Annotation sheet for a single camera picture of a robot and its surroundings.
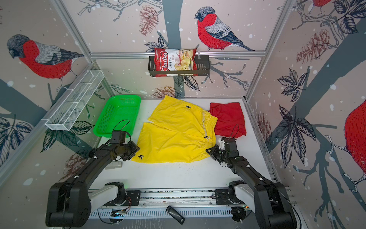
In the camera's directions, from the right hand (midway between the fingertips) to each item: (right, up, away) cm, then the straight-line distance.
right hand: (205, 152), depth 86 cm
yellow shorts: (-17, +10, +15) cm, 24 cm away
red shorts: (+21, +17, +15) cm, 31 cm away
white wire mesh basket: (-74, +32, -8) cm, 81 cm away
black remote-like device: (-15, -26, -18) cm, 35 cm away
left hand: (-41, +2, 0) cm, 41 cm away
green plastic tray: (-65, +23, +25) cm, 73 cm away
